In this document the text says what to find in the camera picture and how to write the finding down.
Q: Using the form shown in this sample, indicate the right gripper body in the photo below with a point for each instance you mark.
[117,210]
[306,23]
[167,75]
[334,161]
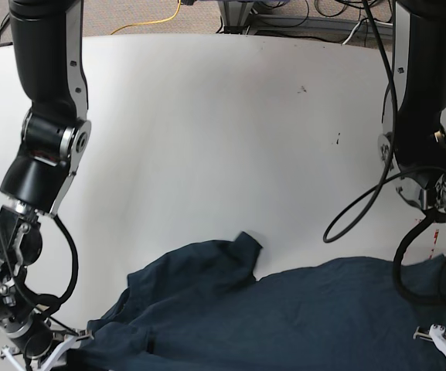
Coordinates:
[35,345]

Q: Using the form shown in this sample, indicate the dark blue t-shirt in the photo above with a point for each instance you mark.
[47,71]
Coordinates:
[200,307]

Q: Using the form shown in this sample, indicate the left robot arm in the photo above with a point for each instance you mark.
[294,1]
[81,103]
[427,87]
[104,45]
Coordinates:
[413,142]

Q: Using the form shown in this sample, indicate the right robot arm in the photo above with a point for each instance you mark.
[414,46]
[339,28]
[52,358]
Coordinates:
[47,40]

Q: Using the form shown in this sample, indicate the red tape rectangle marking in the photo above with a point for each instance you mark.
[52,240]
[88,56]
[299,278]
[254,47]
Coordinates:
[426,242]

